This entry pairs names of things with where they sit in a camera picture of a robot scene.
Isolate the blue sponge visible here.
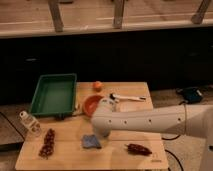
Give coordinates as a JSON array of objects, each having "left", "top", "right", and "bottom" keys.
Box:
[{"left": 82, "top": 135, "right": 101, "bottom": 149}]

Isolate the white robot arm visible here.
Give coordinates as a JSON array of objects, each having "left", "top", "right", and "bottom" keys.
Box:
[{"left": 91, "top": 98, "right": 213, "bottom": 171}]

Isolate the green plastic tray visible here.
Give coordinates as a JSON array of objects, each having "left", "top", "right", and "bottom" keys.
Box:
[{"left": 30, "top": 74, "right": 77, "bottom": 118}]

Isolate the small orange fruit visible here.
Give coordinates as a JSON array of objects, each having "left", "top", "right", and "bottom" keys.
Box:
[{"left": 92, "top": 81, "right": 103, "bottom": 91}]

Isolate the orange bowl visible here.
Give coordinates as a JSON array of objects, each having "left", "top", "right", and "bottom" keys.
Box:
[{"left": 83, "top": 95, "right": 102, "bottom": 117}]

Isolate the dried red chili pepper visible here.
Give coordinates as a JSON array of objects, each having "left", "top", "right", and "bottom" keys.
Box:
[{"left": 127, "top": 144, "right": 152, "bottom": 156}]

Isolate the wooden table leg middle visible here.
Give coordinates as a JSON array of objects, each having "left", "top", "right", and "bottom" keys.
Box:
[{"left": 113, "top": 0, "right": 125, "bottom": 29}]

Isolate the wooden table leg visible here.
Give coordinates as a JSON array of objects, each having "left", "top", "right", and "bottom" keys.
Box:
[
  {"left": 191, "top": 0, "right": 212, "bottom": 24},
  {"left": 48, "top": 0, "right": 63, "bottom": 32},
  {"left": 113, "top": 0, "right": 125, "bottom": 29}
]

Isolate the wooden table leg left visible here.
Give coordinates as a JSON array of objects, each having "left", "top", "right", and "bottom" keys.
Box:
[{"left": 48, "top": 0, "right": 63, "bottom": 32}]

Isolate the blue black device on floor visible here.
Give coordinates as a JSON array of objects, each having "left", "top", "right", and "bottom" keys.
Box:
[{"left": 176, "top": 87, "right": 203, "bottom": 104}]

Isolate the brown grape bunch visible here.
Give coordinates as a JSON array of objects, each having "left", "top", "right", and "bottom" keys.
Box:
[{"left": 39, "top": 129, "right": 55, "bottom": 158}]

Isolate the wooden table leg right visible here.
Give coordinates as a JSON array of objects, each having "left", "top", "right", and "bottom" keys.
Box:
[{"left": 191, "top": 0, "right": 212, "bottom": 24}]

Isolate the white handled brush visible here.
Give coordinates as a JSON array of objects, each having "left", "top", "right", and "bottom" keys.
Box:
[{"left": 109, "top": 93, "right": 146, "bottom": 102}]

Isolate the black power cable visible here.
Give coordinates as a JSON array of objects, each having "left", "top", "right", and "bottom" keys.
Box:
[{"left": 161, "top": 99, "right": 188, "bottom": 171}]

